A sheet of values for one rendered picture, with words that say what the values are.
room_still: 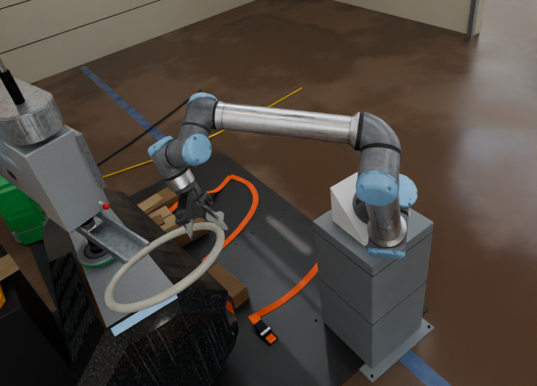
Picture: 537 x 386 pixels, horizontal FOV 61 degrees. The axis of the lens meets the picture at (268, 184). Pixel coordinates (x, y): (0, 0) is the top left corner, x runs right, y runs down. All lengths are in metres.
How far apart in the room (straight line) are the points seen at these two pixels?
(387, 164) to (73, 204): 1.36
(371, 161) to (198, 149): 0.51
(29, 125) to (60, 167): 0.23
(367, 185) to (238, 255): 2.09
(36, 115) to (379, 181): 1.26
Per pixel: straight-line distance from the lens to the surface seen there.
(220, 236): 1.67
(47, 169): 2.01
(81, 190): 2.12
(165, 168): 1.49
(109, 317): 2.17
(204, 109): 1.43
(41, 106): 1.91
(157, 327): 2.15
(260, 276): 3.11
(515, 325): 3.01
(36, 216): 3.98
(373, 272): 2.04
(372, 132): 1.35
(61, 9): 7.09
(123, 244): 2.06
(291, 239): 3.31
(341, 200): 2.08
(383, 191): 1.29
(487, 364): 2.83
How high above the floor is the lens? 2.39
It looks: 39 degrees down
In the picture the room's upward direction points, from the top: 10 degrees counter-clockwise
